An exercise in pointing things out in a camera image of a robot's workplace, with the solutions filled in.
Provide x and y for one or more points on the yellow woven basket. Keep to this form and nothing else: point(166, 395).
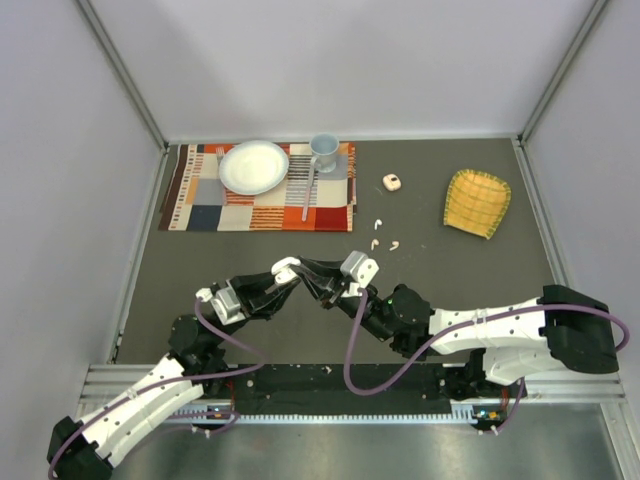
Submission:
point(476, 202)

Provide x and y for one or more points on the white plate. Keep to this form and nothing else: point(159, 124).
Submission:
point(253, 167)

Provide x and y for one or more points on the pink earbud case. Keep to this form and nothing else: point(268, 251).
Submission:
point(391, 182)

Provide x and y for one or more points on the light blue cup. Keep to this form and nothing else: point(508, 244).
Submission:
point(324, 150)

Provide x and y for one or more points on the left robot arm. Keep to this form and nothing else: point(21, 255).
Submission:
point(203, 355)

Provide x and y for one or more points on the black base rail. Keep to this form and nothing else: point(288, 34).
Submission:
point(320, 389)

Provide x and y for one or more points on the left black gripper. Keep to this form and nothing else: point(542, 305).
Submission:
point(254, 299)

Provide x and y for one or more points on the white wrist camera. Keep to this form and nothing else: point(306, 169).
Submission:
point(358, 267)
point(225, 303)

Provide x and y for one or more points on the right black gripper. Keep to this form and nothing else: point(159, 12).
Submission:
point(331, 285)

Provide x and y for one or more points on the white earbud case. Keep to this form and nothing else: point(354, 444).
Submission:
point(284, 272)

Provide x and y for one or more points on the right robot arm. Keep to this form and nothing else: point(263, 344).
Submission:
point(562, 328)

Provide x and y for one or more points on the patchwork placemat cloth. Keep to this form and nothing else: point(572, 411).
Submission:
point(196, 199)

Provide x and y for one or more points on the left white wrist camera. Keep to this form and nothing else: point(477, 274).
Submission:
point(225, 303)

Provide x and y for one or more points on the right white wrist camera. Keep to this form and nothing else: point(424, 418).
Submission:
point(358, 267)

